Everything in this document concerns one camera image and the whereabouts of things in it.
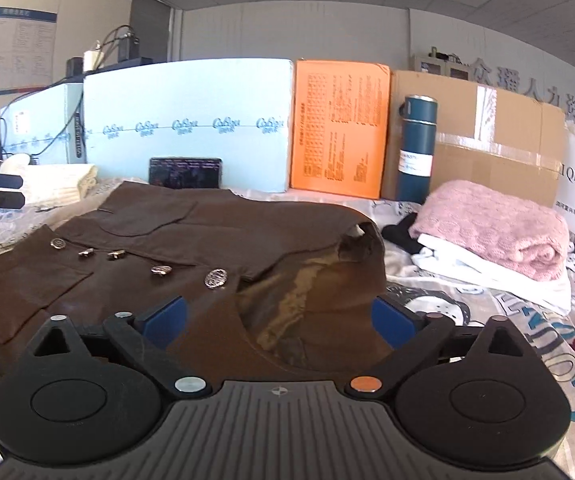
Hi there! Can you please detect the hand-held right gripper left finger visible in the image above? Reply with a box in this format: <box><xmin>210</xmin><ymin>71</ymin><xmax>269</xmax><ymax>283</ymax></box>
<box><xmin>19</xmin><ymin>296</ymin><xmax>209</xmax><ymax>397</ymax></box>

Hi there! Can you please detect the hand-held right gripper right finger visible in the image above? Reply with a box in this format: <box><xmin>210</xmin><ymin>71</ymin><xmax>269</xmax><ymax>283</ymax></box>
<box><xmin>344</xmin><ymin>296</ymin><xmax>544</xmax><ymax>394</ymax></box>

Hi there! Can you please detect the brown button jacket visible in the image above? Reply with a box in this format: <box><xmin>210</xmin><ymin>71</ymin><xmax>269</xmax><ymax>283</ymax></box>
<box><xmin>0</xmin><ymin>180</ymin><xmax>389</xmax><ymax>411</ymax></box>

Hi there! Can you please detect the cream folded towel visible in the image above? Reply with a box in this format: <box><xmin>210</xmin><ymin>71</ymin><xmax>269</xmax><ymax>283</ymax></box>
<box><xmin>16</xmin><ymin>162</ymin><xmax>99</xmax><ymax>211</ymax></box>

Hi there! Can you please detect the small light blue foam board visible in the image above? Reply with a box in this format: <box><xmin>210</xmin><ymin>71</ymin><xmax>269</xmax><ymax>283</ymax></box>
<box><xmin>0</xmin><ymin>81</ymin><xmax>87</xmax><ymax>166</ymax></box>

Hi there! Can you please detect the black cloth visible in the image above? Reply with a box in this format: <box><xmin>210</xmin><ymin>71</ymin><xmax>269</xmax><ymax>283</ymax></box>
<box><xmin>381</xmin><ymin>212</ymin><xmax>423</xmax><ymax>256</ymax></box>

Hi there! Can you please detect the white folded cloth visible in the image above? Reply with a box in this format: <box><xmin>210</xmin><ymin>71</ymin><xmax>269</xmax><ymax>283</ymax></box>
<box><xmin>410</xmin><ymin>232</ymin><xmax>573</xmax><ymax>317</ymax></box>

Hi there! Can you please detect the pink folded towel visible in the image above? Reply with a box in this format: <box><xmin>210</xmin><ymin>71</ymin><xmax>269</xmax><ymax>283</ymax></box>
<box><xmin>409</xmin><ymin>179</ymin><xmax>571</xmax><ymax>284</ymax></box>

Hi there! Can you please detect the white charger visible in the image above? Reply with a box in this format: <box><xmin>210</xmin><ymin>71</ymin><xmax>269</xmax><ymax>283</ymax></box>
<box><xmin>83</xmin><ymin>42</ymin><xmax>106</xmax><ymax>74</ymax></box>

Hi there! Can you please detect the teal thermos bottle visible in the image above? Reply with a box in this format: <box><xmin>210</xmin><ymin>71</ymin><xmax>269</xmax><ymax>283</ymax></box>
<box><xmin>396</xmin><ymin>94</ymin><xmax>439</xmax><ymax>205</ymax></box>

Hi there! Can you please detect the black power adapter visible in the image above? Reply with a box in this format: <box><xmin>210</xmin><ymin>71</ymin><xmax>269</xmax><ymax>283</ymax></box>
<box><xmin>117</xmin><ymin>32</ymin><xmax>141</xmax><ymax>61</ymax></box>

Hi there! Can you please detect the brown taped cardboard box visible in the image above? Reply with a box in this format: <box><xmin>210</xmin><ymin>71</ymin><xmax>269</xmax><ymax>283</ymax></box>
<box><xmin>381</xmin><ymin>69</ymin><xmax>568</xmax><ymax>209</ymax></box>

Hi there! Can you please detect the large light blue foam board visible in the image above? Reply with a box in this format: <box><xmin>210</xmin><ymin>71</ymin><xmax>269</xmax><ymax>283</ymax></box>
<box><xmin>82</xmin><ymin>58</ymin><xmax>296</xmax><ymax>194</ymax></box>

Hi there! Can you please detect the orange printed cardboard box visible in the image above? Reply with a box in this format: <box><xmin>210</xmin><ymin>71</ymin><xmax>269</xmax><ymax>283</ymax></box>
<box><xmin>288</xmin><ymin>59</ymin><xmax>392</xmax><ymax>200</ymax></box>

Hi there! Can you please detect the grey cabinet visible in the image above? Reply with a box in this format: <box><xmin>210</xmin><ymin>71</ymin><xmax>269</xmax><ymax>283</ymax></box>
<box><xmin>413</xmin><ymin>47</ymin><xmax>473</xmax><ymax>81</ymax></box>

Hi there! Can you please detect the black cable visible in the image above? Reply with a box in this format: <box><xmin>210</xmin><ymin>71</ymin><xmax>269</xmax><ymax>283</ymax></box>
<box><xmin>0</xmin><ymin>77</ymin><xmax>70</xmax><ymax>162</ymax></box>

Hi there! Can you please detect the wall poster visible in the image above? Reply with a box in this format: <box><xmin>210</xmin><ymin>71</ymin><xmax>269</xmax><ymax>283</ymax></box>
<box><xmin>0</xmin><ymin>2</ymin><xmax>58</xmax><ymax>97</ymax></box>

